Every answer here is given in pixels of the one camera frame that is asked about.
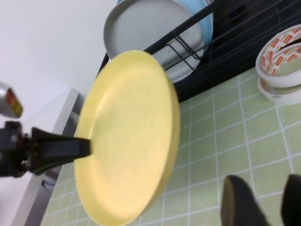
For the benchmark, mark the grey round plate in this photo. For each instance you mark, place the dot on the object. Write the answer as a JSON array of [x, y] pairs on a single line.
[[145, 30]]

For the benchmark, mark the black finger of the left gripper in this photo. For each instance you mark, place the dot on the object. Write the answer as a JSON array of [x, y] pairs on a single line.
[[58, 148]]

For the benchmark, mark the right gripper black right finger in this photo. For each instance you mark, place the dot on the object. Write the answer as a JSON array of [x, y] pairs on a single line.
[[292, 202]]

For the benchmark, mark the yellow round plate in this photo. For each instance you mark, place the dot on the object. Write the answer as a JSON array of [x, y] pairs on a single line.
[[129, 129]]

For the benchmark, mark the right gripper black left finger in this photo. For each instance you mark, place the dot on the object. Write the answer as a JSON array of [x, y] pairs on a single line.
[[240, 204]]

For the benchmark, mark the blue round plate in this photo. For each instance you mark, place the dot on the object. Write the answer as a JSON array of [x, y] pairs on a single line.
[[208, 26]]

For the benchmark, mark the green checkered tablecloth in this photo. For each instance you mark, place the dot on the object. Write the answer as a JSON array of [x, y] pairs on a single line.
[[211, 141]]

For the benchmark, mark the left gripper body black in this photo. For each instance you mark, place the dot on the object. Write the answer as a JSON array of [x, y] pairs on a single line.
[[11, 150]]

